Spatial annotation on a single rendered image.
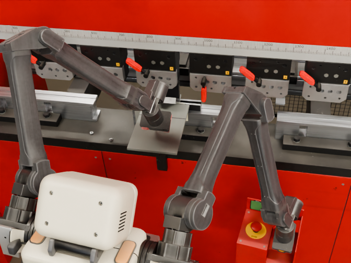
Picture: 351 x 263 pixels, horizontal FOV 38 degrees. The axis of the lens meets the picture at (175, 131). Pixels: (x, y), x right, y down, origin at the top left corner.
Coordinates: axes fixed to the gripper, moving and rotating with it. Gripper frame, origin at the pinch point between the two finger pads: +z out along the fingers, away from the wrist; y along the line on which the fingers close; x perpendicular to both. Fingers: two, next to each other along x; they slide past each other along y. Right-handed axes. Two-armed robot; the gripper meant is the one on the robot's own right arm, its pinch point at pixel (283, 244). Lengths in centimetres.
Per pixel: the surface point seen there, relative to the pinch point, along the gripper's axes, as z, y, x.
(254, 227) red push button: -8.1, 1.0, 10.5
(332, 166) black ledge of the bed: -5.7, 31.1, -12.2
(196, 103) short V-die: -16, 43, 42
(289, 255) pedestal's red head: 1.9, -3.0, -2.6
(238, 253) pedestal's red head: -1.0, -7.3, 14.3
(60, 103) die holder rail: -16, 32, 96
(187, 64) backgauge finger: -13, 62, 51
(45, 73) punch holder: -32, 35, 98
